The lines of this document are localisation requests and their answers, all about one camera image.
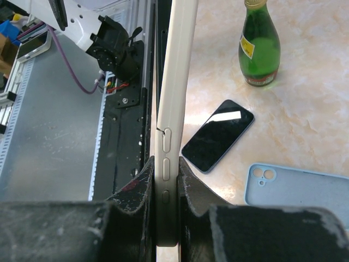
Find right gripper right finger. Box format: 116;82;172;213
177;158;348;261

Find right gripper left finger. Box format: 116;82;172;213
1;158;155;261

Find bare black phone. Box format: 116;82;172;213
181;99;255;174

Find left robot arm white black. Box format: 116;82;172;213
12;1;143;82

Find green glass bottle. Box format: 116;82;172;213
238;1;281;87

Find phones on back shelf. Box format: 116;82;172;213
17;22;52;63

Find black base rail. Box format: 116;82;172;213
91;40;152;201

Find white slotted cable duct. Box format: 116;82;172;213
88;72;113;201

